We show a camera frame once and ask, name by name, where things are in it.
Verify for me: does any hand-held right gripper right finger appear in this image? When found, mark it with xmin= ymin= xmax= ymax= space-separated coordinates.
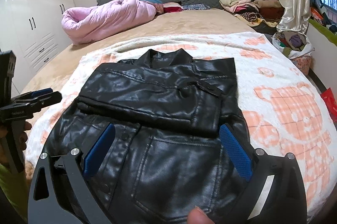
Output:
xmin=219 ymin=123 xmax=308 ymax=224

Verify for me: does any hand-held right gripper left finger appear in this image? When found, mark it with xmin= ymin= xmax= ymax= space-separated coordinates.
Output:
xmin=28 ymin=122 xmax=116 ymax=224

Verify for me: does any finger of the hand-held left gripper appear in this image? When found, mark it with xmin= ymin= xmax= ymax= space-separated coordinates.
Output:
xmin=11 ymin=87 xmax=53 ymax=104
xmin=16 ymin=91 xmax=63 ymax=112

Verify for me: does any black leather jacket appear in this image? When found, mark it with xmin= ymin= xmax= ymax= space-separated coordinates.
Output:
xmin=47 ymin=48 xmax=253 ymax=224

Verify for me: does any person's left forearm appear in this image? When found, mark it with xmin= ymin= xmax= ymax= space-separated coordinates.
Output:
xmin=0 ymin=163 xmax=29 ymax=219

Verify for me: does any laundry bag with clothes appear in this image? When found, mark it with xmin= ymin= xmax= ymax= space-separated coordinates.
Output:
xmin=272 ymin=32 xmax=315 ymax=74

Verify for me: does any pile of folded clothes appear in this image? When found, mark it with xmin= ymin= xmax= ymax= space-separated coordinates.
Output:
xmin=217 ymin=0 xmax=286 ymax=27

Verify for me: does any heap of clothes on windowsill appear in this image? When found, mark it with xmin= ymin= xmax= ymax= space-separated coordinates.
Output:
xmin=311 ymin=0 xmax=337 ymax=30

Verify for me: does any person's left hand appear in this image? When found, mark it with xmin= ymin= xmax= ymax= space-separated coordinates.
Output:
xmin=0 ymin=121 xmax=32 ymax=154

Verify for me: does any person's right hand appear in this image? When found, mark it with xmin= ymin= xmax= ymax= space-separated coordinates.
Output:
xmin=187 ymin=207 xmax=215 ymax=224

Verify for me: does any white wardrobe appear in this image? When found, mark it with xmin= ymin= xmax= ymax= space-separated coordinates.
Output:
xmin=0 ymin=0 xmax=75 ymax=93

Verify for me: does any white orange bear blanket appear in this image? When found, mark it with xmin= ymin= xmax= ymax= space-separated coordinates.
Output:
xmin=25 ymin=32 xmax=337 ymax=224

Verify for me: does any pink quilt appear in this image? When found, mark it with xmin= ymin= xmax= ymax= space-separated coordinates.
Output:
xmin=61 ymin=0 xmax=157 ymax=46

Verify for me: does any red bag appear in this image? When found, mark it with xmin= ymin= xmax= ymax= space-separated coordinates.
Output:
xmin=321 ymin=87 xmax=337 ymax=122

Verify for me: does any beige bed sheet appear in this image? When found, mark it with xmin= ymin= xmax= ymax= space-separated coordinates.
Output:
xmin=21 ymin=8 xmax=261 ymax=93

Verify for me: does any green windowsill cover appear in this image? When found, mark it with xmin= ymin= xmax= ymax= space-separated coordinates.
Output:
xmin=308 ymin=19 xmax=337 ymax=45

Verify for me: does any patterned blue cloth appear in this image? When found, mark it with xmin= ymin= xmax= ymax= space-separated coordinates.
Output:
xmin=182 ymin=3 xmax=211 ymax=11

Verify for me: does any red cloth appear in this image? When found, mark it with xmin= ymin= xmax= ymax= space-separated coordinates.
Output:
xmin=162 ymin=3 xmax=183 ymax=13

